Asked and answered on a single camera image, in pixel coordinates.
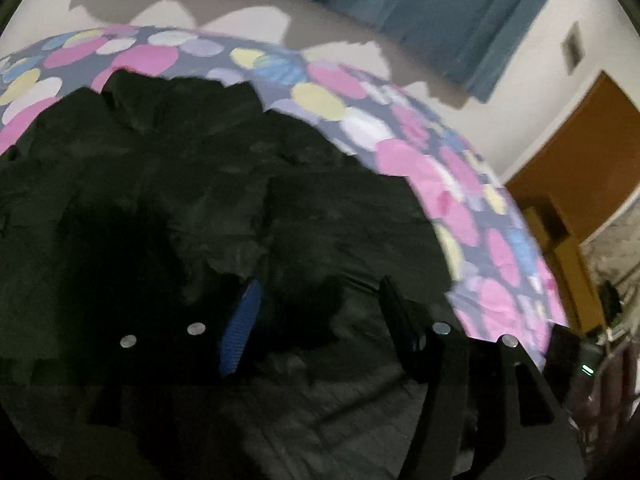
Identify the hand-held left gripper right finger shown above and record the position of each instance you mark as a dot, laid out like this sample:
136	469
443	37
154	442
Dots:
402	327

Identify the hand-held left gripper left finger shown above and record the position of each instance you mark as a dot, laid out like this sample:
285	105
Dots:
240	332

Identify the black jacket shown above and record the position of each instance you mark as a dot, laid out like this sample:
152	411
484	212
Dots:
200	185

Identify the person's right hand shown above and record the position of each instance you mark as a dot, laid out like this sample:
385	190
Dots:
602	405

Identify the brown wooden furniture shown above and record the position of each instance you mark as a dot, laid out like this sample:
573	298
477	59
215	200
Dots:
570	270

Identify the white patterned curtain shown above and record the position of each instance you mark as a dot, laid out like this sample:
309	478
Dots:
612	245

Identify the polka dot bed sheet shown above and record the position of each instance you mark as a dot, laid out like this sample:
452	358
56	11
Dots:
400	155

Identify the brown wooden door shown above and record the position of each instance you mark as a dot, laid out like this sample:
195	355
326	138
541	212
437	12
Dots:
590	160

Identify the grey scalloped headboard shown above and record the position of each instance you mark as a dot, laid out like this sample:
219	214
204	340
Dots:
340	25

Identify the blue curtain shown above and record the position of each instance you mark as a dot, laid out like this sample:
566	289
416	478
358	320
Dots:
425	10

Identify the wall vent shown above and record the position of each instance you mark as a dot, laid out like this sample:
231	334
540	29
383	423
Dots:
571	45

